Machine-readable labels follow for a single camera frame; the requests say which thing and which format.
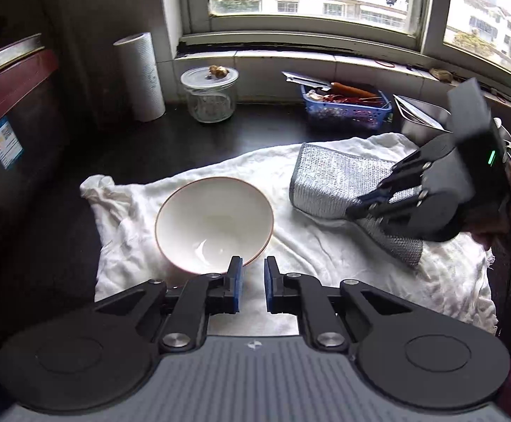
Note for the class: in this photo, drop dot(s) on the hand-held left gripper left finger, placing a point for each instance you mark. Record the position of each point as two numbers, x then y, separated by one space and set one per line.
237 285

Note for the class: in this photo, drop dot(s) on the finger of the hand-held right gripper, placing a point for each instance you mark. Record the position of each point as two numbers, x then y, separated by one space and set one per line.
407 171
391 206

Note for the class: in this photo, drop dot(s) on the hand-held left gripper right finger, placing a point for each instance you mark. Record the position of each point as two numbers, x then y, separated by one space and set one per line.
269 285

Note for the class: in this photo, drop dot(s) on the silver mesh dishcloth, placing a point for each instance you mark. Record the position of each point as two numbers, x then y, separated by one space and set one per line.
325 180

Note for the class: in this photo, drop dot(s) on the white bowl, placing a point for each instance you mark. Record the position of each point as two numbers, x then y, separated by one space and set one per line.
211 215

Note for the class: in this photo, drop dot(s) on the steel container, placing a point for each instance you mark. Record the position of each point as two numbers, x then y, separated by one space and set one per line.
422 116

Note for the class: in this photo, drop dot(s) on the blue plastic basket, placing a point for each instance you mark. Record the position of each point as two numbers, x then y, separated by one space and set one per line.
347 112

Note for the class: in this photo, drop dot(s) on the ginger piece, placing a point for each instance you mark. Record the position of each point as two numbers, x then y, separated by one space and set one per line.
441 74
218 71

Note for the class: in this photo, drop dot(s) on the red rubber band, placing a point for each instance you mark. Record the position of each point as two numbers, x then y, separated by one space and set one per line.
385 64

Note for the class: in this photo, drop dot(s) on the steel cleaver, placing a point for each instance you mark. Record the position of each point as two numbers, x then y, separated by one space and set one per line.
303 80

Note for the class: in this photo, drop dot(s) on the glass jar with lid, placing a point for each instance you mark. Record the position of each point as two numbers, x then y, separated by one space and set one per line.
209 96

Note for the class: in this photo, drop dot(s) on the white paper towel roll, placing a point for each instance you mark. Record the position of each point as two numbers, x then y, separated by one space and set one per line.
139 74

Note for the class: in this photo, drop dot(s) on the dark red appliance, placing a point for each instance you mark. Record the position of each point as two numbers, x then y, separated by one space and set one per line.
13 140

